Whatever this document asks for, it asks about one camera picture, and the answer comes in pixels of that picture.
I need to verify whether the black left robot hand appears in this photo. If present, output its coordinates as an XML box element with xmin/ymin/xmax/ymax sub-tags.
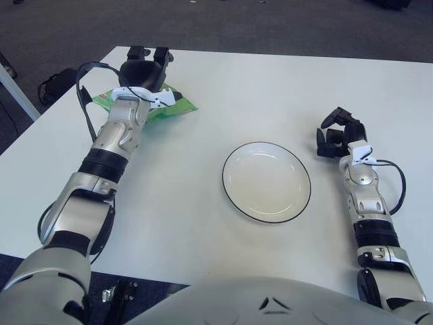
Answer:
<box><xmin>118</xmin><ymin>45</ymin><xmax>175</xmax><ymax>93</ymax></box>

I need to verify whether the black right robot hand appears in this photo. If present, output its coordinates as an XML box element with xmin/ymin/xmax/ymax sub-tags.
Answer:
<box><xmin>316</xmin><ymin>106</ymin><xmax>369</xmax><ymax>158</ymax></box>

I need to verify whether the green snack bag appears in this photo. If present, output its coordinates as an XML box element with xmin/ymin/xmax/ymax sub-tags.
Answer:
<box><xmin>91</xmin><ymin>83</ymin><xmax>199</xmax><ymax>125</ymax></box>

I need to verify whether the white plate with black rim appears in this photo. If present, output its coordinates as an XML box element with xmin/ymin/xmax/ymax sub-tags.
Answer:
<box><xmin>221</xmin><ymin>141</ymin><xmax>312</xmax><ymax>225</ymax></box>

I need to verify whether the black backpack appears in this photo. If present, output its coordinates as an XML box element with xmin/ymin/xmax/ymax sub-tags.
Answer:
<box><xmin>37</xmin><ymin>68</ymin><xmax>82</xmax><ymax>104</ymax></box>

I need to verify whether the white table leg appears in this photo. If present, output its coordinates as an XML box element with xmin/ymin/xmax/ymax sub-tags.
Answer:
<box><xmin>0</xmin><ymin>60</ymin><xmax>42</xmax><ymax>122</ymax></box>

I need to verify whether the grey robot torso shell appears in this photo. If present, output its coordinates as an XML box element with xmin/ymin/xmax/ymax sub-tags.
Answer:
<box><xmin>124</xmin><ymin>276</ymin><xmax>420</xmax><ymax>325</ymax></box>

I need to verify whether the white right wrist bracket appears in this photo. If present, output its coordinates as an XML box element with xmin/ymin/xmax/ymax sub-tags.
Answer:
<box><xmin>348</xmin><ymin>142</ymin><xmax>378</xmax><ymax>167</ymax></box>

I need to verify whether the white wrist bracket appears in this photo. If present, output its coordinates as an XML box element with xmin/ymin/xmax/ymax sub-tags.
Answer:
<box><xmin>348</xmin><ymin>142</ymin><xmax>378</xmax><ymax>167</ymax></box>
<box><xmin>110</xmin><ymin>86</ymin><xmax>183</xmax><ymax>109</ymax></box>

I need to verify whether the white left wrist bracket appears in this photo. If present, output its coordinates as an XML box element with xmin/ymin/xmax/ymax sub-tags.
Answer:
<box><xmin>110</xmin><ymin>86</ymin><xmax>183</xmax><ymax>109</ymax></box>

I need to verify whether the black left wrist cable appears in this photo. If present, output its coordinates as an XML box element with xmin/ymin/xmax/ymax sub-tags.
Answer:
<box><xmin>76</xmin><ymin>60</ymin><xmax>122</xmax><ymax>142</ymax></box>

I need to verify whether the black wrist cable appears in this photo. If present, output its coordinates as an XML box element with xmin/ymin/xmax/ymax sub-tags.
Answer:
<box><xmin>371</xmin><ymin>158</ymin><xmax>407</xmax><ymax>216</ymax></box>
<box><xmin>76</xmin><ymin>60</ymin><xmax>122</xmax><ymax>142</ymax></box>

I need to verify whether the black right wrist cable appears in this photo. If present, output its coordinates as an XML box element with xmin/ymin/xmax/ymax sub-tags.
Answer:
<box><xmin>371</xmin><ymin>158</ymin><xmax>407</xmax><ymax>216</ymax></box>

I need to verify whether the black left elbow cable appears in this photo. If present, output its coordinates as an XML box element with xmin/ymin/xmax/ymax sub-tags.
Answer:
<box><xmin>37</xmin><ymin>199</ymin><xmax>116</xmax><ymax>265</ymax></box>

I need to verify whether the black bracket with screws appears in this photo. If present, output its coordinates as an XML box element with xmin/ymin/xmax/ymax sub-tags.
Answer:
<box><xmin>113</xmin><ymin>280</ymin><xmax>138</xmax><ymax>311</ymax></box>

